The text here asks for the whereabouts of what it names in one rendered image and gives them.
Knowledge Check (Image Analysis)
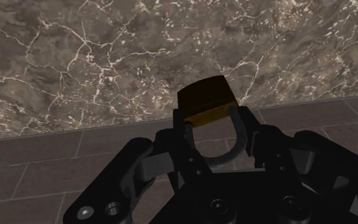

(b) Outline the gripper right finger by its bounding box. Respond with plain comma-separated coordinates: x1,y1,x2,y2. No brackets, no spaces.
237,106,358,224

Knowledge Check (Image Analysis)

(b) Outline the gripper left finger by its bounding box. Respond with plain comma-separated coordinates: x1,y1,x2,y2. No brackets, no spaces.
62,108,214,224

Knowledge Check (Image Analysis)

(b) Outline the brass padlock with grey shackle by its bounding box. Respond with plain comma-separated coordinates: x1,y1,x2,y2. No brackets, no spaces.
177,74,249,167

